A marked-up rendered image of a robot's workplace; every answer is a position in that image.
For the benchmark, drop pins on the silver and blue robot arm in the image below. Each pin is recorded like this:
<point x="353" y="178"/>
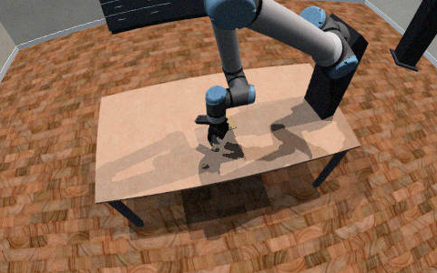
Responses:
<point x="331" y="51"/>

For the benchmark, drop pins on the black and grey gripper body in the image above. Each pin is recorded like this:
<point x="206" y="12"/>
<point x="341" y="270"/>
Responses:
<point x="220" y="129"/>

